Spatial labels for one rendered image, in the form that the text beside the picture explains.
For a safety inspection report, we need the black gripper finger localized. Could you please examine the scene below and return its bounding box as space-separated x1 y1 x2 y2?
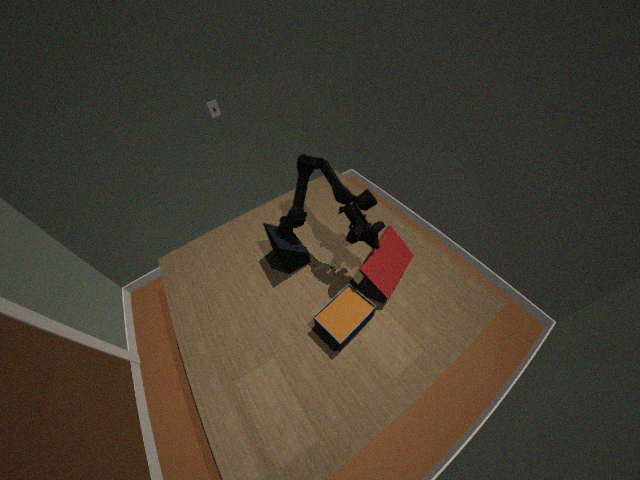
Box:
366 233 379 249
359 233 374 248

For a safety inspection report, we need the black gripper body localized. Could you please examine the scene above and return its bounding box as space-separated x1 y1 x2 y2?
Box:
350 213 385 239

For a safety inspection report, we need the red box lid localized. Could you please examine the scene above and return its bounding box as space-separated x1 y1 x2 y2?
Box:
359 226 414 298

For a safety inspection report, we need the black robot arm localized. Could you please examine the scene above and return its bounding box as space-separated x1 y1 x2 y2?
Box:
273 154 378 244

